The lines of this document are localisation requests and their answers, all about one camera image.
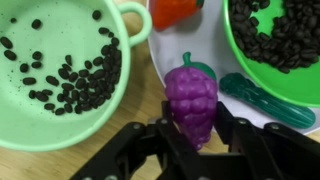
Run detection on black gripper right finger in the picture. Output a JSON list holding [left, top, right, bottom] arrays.
[[213, 101, 320, 180]]

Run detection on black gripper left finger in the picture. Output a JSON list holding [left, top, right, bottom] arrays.
[[69, 100, 214, 180]]

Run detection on purple toy grapes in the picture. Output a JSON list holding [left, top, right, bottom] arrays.
[[163, 51, 219, 152]]

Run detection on light green pot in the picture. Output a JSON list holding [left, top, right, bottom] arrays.
[[0, 0, 153, 153]]

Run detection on white round plate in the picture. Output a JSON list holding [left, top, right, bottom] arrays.
[[146, 0, 320, 136]]

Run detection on dark green toy cucumber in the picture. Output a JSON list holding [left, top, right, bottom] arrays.
[[219, 72, 317, 129]]

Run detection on red toy strawberry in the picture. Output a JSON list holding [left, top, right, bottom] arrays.
[[148, 0, 205, 32]]

